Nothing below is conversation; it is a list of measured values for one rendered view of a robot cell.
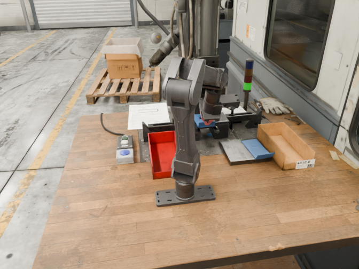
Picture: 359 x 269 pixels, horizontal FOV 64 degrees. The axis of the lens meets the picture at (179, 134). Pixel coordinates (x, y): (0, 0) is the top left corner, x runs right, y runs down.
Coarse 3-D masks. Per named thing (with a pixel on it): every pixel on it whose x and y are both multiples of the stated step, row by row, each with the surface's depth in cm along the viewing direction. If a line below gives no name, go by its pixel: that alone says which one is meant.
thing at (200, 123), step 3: (195, 114) 132; (198, 114) 132; (195, 117) 129; (198, 117) 129; (195, 120) 126; (198, 120) 126; (201, 120) 126; (198, 123) 123; (201, 123) 118; (204, 123) 118; (210, 123) 119; (213, 123) 119; (198, 126) 120; (201, 126) 120; (204, 126) 120; (207, 126) 120
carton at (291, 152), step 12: (264, 132) 121; (276, 132) 130; (288, 132) 124; (264, 144) 122; (276, 144) 112; (288, 144) 124; (300, 144) 116; (276, 156) 112; (288, 156) 116; (300, 156) 116; (312, 156) 108; (288, 168) 109; (300, 168) 109
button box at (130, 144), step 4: (100, 116) 151; (100, 120) 148; (104, 128) 140; (112, 132) 136; (120, 136) 128; (128, 136) 128; (132, 136) 129; (120, 140) 125; (128, 140) 125; (132, 140) 125; (120, 144) 122; (124, 144) 121; (128, 144) 122; (132, 144) 122; (116, 148) 120; (120, 148) 120; (124, 148) 120
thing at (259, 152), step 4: (244, 140) 124; (248, 140) 124; (252, 140) 124; (256, 140) 123; (244, 144) 121; (248, 144) 121; (256, 144) 121; (260, 144) 121; (248, 148) 118; (252, 148) 118; (256, 148) 118; (260, 148) 118; (264, 148) 118; (252, 152) 116; (256, 152) 116; (260, 152) 115; (264, 152) 115; (268, 152) 115; (272, 152) 111; (256, 156) 111; (260, 156) 111; (264, 156) 112; (268, 156) 113
